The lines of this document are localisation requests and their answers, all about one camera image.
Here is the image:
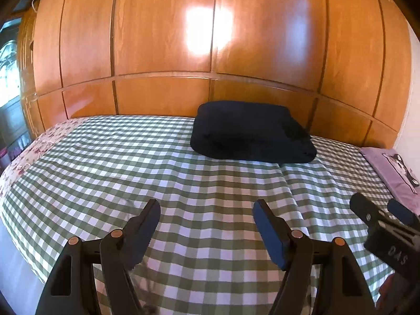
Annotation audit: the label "green checkered bed sheet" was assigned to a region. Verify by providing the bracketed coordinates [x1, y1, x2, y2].
[1, 116, 392, 314]

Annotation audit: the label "floral bed sheet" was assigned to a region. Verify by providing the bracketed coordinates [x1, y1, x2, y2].
[0, 117, 88, 201]

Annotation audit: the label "purple cat pillow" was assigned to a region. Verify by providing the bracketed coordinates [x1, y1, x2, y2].
[360, 147, 419, 215]

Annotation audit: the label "black embroidered pants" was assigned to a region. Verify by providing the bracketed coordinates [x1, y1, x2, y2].
[190, 100, 317, 165]

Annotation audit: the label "person right hand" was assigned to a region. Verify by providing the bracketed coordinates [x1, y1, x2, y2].
[376, 274, 395, 311]

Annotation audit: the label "wooden wardrobe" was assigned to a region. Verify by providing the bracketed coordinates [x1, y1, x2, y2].
[18, 0, 411, 148]

